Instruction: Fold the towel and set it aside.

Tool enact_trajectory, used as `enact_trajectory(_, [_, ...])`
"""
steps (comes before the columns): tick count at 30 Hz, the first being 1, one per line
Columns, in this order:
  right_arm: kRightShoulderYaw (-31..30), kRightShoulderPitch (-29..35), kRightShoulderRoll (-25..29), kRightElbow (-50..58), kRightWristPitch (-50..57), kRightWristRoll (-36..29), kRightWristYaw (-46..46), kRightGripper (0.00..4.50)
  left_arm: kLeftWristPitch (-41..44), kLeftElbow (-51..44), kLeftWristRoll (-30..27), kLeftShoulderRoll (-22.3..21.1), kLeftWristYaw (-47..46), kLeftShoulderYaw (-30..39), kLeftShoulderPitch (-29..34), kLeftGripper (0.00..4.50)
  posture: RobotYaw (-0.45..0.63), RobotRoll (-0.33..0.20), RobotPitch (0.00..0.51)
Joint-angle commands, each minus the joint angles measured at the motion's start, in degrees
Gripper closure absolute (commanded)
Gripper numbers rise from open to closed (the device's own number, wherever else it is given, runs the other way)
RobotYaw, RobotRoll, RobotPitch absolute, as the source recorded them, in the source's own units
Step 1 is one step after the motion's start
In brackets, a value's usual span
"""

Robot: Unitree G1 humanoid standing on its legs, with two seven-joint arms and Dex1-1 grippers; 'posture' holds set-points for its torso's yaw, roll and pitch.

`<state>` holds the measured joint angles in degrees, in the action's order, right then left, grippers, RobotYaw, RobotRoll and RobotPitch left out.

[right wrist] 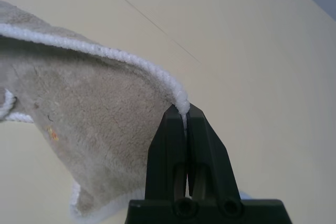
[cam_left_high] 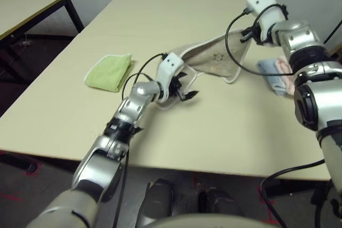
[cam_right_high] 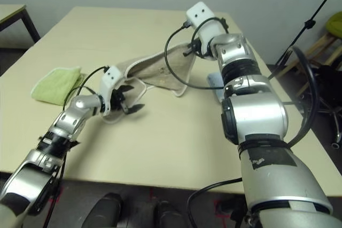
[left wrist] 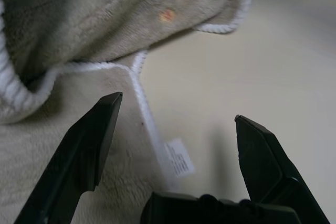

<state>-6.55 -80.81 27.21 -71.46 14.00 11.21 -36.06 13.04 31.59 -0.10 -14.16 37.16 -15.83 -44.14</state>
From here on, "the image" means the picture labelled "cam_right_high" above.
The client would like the beige side table dark frame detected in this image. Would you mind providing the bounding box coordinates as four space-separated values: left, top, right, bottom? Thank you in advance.
0 4 41 50

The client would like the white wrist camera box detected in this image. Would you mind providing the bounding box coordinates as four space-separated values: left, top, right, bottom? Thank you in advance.
99 65 126 117
185 2 225 57

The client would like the black stand pole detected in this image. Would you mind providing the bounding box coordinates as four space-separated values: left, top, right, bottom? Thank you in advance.
268 0 342 79

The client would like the black left robot foot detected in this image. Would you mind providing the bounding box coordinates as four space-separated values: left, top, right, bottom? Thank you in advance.
81 192 123 228

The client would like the black table foot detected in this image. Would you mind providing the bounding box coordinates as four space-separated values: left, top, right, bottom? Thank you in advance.
216 200 247 216

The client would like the red floor tape mark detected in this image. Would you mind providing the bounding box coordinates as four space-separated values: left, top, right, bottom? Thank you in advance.
213 198 230 217

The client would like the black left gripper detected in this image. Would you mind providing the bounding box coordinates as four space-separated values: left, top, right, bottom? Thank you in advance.
110 85 146 115

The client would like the beige towel white trim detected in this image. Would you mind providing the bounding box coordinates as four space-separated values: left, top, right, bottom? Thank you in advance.
101 43 196 125

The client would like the wooden stool green cushion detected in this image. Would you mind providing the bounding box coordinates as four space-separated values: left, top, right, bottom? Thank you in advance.
293 11 342 98

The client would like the black right robot foot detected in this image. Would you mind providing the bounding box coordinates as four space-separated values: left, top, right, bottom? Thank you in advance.
154 200 185 228

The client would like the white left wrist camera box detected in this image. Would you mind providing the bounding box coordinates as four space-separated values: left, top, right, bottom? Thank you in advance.
99 65 126 117

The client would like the black office chair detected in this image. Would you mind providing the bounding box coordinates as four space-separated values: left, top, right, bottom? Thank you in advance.
288 59 342 148

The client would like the green folded towel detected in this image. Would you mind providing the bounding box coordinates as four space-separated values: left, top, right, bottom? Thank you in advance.
30 66 86 105

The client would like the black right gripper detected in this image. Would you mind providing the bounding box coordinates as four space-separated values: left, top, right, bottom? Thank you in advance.
183 37 214 60

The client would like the black robot foot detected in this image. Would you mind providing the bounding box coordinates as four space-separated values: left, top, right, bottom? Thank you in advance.
81 192 123 228
154 200 185 228

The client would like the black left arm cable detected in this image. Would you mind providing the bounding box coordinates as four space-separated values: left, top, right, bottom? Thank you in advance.
44 65 110 228

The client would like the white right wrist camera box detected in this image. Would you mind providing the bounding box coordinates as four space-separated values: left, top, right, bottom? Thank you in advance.
185 2 225 57

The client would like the light blue folded towel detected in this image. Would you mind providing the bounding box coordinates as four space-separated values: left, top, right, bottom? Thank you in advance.
206 72 228 103

